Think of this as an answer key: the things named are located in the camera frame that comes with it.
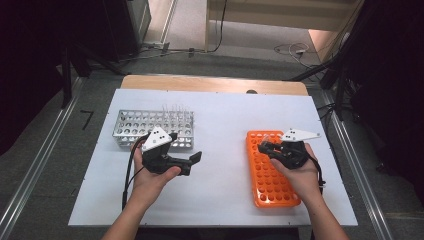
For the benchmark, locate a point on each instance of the person's right hand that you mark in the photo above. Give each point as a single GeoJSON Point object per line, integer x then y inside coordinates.
{"type": "Point", "coordinates": [301, 181]}

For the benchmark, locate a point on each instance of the aluminium floor rail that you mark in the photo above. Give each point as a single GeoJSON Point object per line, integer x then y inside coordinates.
{"type": "Point", "coordinates": [168, 23]}
{"type": "Point", "coordinates": [36, 166]}
{"type": "Point", "coordinates": [360, 173]}

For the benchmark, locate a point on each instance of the orange test tube rack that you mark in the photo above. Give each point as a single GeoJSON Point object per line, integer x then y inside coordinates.
{"type": "Point", "coordinates": [270, 186]}

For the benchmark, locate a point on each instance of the black cabinet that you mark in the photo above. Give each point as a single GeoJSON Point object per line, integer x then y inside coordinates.
{"type": "Point", "coordinates": [123, 30]}

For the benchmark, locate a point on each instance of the dark table grommet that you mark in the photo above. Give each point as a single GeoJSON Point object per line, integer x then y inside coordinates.
{"type": "Point", "coordinates": [251, 91]}

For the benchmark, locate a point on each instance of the clear test tube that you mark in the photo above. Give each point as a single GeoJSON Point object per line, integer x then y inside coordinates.
{"type": "Point", "coordinates": [265, 137]}
{"type": "Point", "coordinates": [175, 108]}
{"type": "Point", "coordinates": [182, 109]}
{"type": "Point", "coordinates": [189, 110]}
{"type": "Point", "coordinates": [164, 108]}

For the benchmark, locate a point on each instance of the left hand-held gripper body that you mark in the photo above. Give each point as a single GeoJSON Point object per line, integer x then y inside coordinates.
{"type": "Point", "coordinates": [156, 140]}

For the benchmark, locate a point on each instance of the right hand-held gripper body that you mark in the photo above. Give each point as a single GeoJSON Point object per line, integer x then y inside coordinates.
{"type": "Point", "coordinates": [295, 155]}

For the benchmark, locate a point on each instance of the person's left hand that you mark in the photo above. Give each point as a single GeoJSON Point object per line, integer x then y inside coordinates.
{"type": "Point", "coordinates": [148, 185]}

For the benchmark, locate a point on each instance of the dark curtain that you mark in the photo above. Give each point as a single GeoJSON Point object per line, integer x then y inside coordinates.
{"type": "Point", "coordinates": [393, 83]}

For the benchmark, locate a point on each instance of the black metal stand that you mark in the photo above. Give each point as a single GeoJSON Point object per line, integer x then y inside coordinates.
{"type": "Point", "coordinates": [66, 83]}
{"type": "Point", "coordinates": [340, 90]}

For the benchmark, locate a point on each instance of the beige wooden furniture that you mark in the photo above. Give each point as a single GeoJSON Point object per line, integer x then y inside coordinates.
{"type": "Point", "coordinates": [283, 13]}

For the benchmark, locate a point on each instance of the metal test tube rack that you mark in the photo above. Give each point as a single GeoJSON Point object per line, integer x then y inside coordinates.
{"type": "Point", "coordinates": [136, 128]}

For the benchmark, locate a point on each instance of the white board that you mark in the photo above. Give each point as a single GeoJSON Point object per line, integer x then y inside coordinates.
{"type": "Point", "coordinates": [220, 133]}

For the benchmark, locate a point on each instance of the wooden table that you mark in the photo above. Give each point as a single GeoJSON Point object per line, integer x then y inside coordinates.
{"type": "Point", "coordinates": [200, 83]}

